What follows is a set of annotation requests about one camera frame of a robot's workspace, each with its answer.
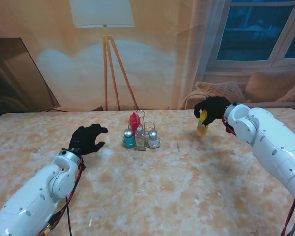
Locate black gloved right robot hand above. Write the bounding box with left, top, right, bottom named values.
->
left=193, top=96, right=231, bottom=126

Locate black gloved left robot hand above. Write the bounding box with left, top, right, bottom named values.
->
left=68, top=123, right=109, bottom=157

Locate yellow mustard squeeze bottle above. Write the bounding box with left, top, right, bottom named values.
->
left=196, top=110, right=210, bottom=137

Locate teal shaker with silver cap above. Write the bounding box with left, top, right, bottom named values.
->
left=123, top=128, right=135, bottom=148

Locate red ketchup squeeze bottle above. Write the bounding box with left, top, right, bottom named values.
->
left=129, top=111, right=141, bottom=132

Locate clear olive oil bottle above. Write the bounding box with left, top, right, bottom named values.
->
left=134, top=125, right=147, bottom=151

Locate white shaker with silver cap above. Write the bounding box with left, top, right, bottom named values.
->
left=147, top=129, right=160, bottom=148

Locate knitted beige cushion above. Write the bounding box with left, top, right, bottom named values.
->
left=195, top=81, right=251, bottom=105

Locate beige sofa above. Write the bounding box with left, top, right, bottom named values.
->
left=183, top=72, right=295, bottom=110

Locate plain tan cushion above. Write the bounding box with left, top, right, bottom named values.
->
left=245, top=72, right=295, bottom=103

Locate white framed window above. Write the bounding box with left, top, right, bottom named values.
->
left=204, top=0, right=295, bottom=74

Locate dark flat screen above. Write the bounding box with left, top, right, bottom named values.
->
left=0, top=36, right=61, bottom=114

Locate tripod floor lamp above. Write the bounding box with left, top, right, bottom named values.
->
left=70, top=0, right=140, bottom=111

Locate chrome wire condiment rack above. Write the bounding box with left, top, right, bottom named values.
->
left=122, top=109, right=160, bottom=150

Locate left arm red black cable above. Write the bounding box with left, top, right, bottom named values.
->
left=38, top=158, right=87, bottom=236

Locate arm red black cable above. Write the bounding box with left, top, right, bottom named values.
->
left=38, top=158, right=87, bottom=236
left=221, top=115, right=295, bottom=236

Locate right arm red black cable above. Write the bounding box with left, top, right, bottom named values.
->
left=221, top=115, right=295, bottom=236

